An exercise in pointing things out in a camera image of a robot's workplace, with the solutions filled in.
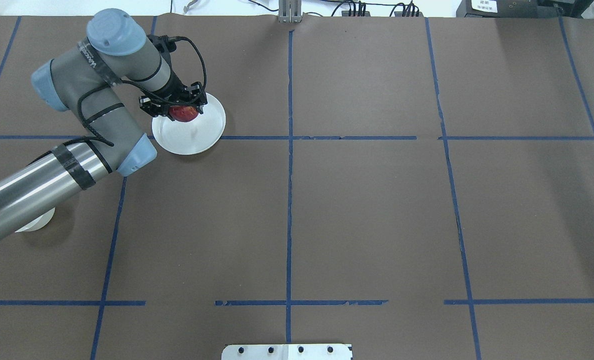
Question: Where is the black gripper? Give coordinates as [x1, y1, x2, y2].
[139, 75, 208, 117]

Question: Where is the red yellow apple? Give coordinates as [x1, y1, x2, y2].
[167, 105, 200, 123]

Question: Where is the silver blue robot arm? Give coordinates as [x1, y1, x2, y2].
[0, 7, 208, 241]

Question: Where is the white round plate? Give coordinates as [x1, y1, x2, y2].
[151, 93, 227, 155]

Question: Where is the white bowl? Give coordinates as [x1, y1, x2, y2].
[15, 207, 56, 233]

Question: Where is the brown paper table mat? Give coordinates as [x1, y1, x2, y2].
[0, 14, 594, 360]

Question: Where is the black power box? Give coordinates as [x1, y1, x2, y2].
[455, 0, 560, 19]

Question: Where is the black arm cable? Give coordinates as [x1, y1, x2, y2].
[77, 35, 209, 148]

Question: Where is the aluminium frame post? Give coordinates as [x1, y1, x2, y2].
[278, 0, 303, 24]

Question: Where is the white mounting base plate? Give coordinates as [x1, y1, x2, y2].
[221, 343, 354, 360]

